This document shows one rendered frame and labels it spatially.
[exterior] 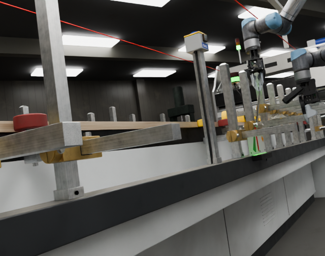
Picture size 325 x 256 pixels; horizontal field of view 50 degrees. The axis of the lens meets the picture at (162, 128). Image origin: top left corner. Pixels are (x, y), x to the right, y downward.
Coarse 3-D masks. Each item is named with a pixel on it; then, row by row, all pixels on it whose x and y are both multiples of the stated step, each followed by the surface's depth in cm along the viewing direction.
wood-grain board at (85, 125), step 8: (0, 128) 84; (8, 128) 85; (88, 128) 108; (96, 128) 111; (104, 128) 114; (112, 128) 118; (120, 128) 121; (128, 128) 125; (136, 128) 129; (144, 128) 133
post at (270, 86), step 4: (268, 84) 222; (272, 84) 222; (268, 88) 222; (272, 88) 221; (268, 92) 222; (272, 92) 221; (272, 96) 221; (272, 100) 221; (272, 104) 221; (272, 116) 221; (276, 136) 220; (280, 136) 218; (276, 140) 220; (280, 140) 218; (276, 144) 220
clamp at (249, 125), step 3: (255, 120) 179; (246, 123) 176; (249, 123) 175; (252, 123) 174; (243, 126) 178; (246, 126) 176; (249, 126) 175; (252, 126) 174; (246, 129) 176; (249, 129) 175; (252, 129) 175
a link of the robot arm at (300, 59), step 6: (300, 48) 167; (294, 54) 168; (300, 54) 166; (306, 54) 167; (294, 60) 168; (300, 60) 166; (306, 60) 166; (312, 60) 167; (294, 66) 168; (300, 66) 166; (306, 66) 166; (294, 72) 169
